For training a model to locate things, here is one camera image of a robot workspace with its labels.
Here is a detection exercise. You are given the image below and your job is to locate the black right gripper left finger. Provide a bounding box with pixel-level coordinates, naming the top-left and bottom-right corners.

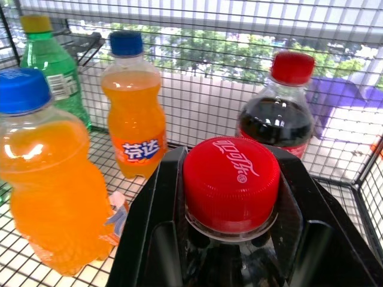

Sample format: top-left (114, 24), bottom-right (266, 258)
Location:
top-left (106, 146), bottom-right (189, 287)

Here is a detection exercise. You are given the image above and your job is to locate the yellow-capped green soda bottle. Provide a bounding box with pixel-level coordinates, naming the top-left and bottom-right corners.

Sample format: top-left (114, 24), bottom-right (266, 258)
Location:
top-left (19, 14), bottom-right (92, 132)

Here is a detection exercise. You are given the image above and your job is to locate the blue-capped orange soda bottle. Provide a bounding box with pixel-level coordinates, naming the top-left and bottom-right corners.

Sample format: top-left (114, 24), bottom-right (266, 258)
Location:
top-left (0, 68), bottom-right (130, 277)
top-left (101, 30), bottom-right (168, 180)

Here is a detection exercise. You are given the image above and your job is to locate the red-capped cola bottle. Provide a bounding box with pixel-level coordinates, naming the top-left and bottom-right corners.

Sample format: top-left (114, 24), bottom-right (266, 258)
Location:
top-left (181, 136), bottom-right (288, 287)
top-left (235, 51), bottom-right (315, 161)

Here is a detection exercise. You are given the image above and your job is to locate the black wire mesh basket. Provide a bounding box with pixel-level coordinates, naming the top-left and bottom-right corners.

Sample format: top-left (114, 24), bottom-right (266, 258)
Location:
top-left (0, 0), bottom-right (383, 287)

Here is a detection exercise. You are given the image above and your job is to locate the purple cloth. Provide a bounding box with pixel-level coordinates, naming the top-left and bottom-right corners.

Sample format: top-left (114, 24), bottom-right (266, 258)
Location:
top-left (305, 75), bottom-right (383, 141)

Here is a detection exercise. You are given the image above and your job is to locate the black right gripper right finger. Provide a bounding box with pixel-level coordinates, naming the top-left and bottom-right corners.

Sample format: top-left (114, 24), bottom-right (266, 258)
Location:
top-left (263, 145), bottom-right (383, 287)

